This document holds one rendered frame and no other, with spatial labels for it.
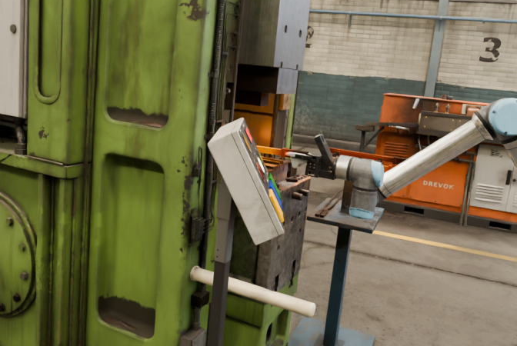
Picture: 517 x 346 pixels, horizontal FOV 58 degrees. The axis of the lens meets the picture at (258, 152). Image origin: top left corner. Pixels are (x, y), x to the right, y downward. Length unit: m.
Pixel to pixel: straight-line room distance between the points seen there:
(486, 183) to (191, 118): 4.15
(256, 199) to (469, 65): 8.30
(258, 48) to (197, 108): 0.34
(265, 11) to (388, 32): 7.67
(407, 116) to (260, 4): 3.66
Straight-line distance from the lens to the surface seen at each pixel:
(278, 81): 1.73
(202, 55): 1.52
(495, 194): 5.34
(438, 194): 5.30
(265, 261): 1.81
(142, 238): 1.80
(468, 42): 9.29
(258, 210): 1.14
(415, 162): 1.84
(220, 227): 1.33
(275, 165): 1.82
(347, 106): 9.34
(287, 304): 1.56
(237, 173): 1.12
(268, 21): 1.69
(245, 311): 1.93
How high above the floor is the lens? 1.34
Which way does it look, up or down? 10 degrees down
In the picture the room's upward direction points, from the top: 6 degrees clockwise
